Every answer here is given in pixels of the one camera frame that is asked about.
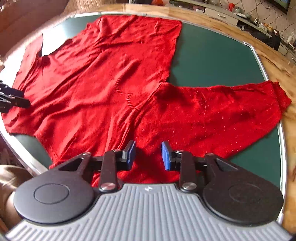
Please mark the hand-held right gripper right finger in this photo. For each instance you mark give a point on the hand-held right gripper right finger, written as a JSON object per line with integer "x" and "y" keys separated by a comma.
{"x": 166, "y": 157}

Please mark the red sweater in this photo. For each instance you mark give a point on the red sweater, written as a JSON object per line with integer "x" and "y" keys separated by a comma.
{"x": 104, "y": 81}

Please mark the green board with metal frame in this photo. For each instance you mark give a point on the green board with metal frame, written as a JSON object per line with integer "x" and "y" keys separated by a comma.
{"x": 208, "y": 64}

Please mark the black backpack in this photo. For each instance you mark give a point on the black backpack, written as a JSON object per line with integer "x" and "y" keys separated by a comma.
{"x": 266, "y": 39}

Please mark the wall-mounted television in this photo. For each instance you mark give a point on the wall-mounted television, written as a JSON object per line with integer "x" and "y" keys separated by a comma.
{"x": 279, "y": 4}

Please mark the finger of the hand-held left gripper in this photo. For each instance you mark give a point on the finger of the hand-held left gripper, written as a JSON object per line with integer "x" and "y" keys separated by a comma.
{"x": 11, "y": 91}
{"x": 16, "y": 103}

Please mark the person's leg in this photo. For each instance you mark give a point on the person's leg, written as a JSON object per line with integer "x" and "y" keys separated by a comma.
{"x": 11, "y": 185}

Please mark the red cup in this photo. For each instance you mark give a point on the red cup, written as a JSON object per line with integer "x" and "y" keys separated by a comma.
{"x": 231, "y": 6}

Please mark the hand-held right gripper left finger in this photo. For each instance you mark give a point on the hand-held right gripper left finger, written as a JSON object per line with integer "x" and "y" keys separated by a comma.
{"x": 130, "y": 155}

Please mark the grey television cabinet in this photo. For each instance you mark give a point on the grey television cabinet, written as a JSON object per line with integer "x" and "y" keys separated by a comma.
{"x": 222, "y": 14}

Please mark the red plastic bag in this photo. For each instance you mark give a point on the red plastic bag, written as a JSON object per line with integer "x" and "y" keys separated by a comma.
{"x": 157, "y": 2}

